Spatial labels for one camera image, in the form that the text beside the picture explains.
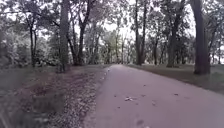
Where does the wood of trees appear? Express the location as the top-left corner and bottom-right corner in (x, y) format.
(0, 0), (224, 76)

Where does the grass verge with bare earth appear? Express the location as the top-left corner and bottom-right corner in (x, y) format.
(128, 63), (224, 95)

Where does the leaf-strewn grass ground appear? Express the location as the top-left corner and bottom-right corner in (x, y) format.
(0, 63), (111, 128)

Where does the grey asphalt path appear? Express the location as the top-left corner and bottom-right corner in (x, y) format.
(81, 63), (224, 128)

